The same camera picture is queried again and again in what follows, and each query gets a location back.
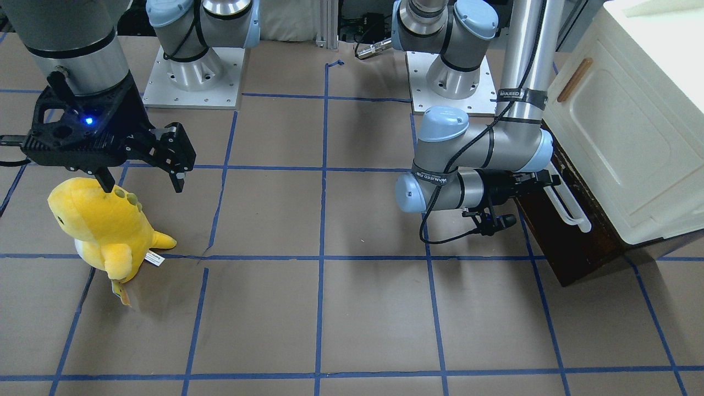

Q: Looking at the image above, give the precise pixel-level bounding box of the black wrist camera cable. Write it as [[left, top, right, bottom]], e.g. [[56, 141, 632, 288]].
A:
[[419, 0, 551, 245]]

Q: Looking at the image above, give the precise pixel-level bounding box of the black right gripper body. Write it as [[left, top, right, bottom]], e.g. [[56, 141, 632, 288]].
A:
[[21, 71, 158, 171]]

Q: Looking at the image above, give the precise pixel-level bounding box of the wooden handle on box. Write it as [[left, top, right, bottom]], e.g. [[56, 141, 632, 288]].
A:
[[557, 57, 593, 103]]

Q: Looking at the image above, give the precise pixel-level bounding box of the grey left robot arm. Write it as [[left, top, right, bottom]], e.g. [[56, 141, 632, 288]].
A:
[[392, 1, 565, 235]]

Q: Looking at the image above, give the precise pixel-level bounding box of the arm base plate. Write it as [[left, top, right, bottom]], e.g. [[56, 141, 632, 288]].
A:
[[143, 47, 248, 109], [406, 52, 496, 116]]

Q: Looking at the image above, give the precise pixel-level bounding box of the yellow plush dinosaur toy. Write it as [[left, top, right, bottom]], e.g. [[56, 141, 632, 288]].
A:
[[47, 178, 177, 283]]

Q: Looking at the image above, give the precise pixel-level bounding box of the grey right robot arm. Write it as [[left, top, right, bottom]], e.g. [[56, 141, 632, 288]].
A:
[[2, 1, 261, 193]]

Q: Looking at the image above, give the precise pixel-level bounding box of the cardboard hang tag on plush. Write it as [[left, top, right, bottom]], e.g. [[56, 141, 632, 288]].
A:
[[111, 280, 131, 307]]

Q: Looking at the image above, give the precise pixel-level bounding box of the dark brown wooden drawer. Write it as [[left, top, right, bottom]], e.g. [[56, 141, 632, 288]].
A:
[[514, 129, 663, 287]]

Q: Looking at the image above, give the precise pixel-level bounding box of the white sewn label on plush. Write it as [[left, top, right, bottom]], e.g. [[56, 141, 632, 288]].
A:
[[144, 250, 165, 267]]

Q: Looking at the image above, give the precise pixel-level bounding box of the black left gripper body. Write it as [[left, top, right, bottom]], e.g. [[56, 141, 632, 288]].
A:
[[462, 170, 539, 236]]

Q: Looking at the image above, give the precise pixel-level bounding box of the white drawer handle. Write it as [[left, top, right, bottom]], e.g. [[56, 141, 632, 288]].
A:
[[544, 163, 592, 233]]

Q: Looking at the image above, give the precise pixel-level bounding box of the aluminium frame post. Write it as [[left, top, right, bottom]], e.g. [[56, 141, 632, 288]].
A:
[[315, 0, 340, 52]]

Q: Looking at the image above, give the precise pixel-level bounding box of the cream plastic storage box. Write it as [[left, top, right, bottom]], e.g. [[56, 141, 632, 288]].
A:
[[543, 1, 703, 245]]

